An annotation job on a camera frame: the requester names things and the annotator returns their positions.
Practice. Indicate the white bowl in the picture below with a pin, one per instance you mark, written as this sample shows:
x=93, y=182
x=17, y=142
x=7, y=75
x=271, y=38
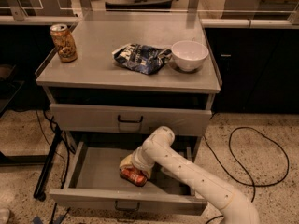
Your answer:
x=189, y=55

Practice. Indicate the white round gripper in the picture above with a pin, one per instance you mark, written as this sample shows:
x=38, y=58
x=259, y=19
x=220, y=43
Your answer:
x=139, y=163

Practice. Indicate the gold patterned drink can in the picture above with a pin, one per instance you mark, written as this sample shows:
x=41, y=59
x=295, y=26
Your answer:
x=63, y=42

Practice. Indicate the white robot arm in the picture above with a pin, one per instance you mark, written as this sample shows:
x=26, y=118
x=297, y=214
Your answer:
x=231, y=202

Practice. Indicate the black table leg frame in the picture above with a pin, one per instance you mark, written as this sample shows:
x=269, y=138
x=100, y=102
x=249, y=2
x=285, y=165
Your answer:
x=27, y=160

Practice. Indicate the open grey middle drawer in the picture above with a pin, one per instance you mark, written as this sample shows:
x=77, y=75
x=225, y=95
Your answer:
x=94, y=182

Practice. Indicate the blue chip bag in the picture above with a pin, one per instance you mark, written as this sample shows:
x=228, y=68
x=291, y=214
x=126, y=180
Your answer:
x=143, y=59

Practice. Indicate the grey top drawer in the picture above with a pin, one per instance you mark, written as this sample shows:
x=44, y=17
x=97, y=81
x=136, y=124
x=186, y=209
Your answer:
x=125, y=119

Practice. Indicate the white horizontal rail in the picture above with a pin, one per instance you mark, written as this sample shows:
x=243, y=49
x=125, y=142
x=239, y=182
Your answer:
x=248, y=24

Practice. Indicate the grey drawer cabinet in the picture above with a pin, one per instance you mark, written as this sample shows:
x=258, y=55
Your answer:
x=95, y=78

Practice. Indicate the red coke can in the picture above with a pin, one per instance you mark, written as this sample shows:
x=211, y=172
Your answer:
x=134, y=176

